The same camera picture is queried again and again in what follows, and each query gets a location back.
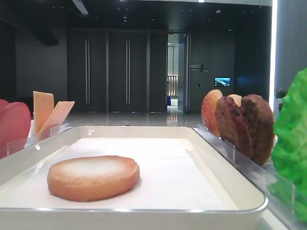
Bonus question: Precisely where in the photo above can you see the clear lettuce rack rail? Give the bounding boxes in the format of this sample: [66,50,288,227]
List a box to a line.
[266,169,296,215]

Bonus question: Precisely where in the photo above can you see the bread slice in rack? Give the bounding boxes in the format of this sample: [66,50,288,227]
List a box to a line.
[227,94,242,107]
[201,89,223,137]

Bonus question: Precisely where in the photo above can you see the brown meat patty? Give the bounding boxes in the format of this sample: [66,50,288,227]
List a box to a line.
[240,94,274,165]
[214,96,253,158]

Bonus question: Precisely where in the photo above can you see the clear bread rack rail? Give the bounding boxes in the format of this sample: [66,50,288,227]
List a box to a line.
[197,124,221,140]

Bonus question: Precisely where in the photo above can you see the green lettuce leaf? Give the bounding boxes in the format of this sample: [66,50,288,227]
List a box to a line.
[272,69,307,222]

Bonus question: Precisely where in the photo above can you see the front red tomato slice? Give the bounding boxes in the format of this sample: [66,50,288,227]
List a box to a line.
[0,102,31,159]

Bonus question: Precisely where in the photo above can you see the rear bread slice in rack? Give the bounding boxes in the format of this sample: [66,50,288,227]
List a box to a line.
[227,94,242,107]

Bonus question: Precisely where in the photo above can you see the front bread slice in rack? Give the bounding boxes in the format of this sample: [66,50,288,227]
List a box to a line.
[201,89,223,137]

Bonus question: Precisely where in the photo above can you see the bread slice on tray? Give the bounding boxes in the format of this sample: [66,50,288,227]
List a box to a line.
[47,155,140,202]

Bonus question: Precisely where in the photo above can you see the rear brown meat patty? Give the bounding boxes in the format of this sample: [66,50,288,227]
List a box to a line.
[240,94,274,165]

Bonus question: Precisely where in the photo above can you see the clear cheese rack rail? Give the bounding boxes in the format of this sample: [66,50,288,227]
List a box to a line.
[26,120,70,145]

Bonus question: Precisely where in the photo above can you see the small potted plant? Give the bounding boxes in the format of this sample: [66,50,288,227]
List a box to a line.
[274,88,287,112]

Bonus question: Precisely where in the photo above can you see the clear patty rack rail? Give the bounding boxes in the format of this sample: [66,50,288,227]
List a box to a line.
[219,138,272,169]

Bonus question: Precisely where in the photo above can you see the small wall display screen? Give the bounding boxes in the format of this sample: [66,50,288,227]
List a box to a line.
[214,78,230,87]

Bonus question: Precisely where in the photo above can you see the leaning cheese slice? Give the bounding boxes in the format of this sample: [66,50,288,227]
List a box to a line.
[38,101,75,134]

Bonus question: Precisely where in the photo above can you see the red tomato slice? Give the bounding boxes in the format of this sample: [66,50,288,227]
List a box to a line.
[0,99,10,112]
[0,102,31,159]

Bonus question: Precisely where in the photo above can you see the white serving tray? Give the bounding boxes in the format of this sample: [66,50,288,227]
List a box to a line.
[0,126,268,230]

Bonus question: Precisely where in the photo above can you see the tall cheese slice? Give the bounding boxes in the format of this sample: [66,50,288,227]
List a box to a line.
[33,91,54,135]

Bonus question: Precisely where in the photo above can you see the rear red tomato slice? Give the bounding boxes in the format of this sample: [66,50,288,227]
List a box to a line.
[0,99,10,112]

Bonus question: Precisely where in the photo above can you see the front brown meat patty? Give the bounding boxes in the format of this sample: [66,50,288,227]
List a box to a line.
[214,96,253,158]

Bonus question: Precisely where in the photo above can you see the clear tomato rack rail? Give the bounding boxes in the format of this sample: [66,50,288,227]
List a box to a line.
[7,138,27,156]

